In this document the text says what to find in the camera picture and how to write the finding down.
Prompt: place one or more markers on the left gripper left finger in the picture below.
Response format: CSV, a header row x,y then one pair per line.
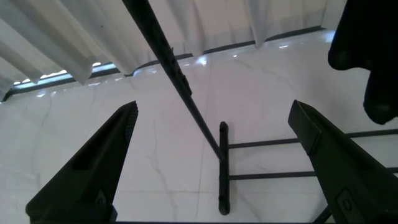
x,y
90,168

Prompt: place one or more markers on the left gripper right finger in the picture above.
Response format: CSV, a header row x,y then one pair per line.
x,y
357,174

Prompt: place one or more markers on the black garment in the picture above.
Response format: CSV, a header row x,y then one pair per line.
x,y
373,46

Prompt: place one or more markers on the black clothes rack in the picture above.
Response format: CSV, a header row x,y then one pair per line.
x,y
161,53

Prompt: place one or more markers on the white curtain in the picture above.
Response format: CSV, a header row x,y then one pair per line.
x,y
77,31

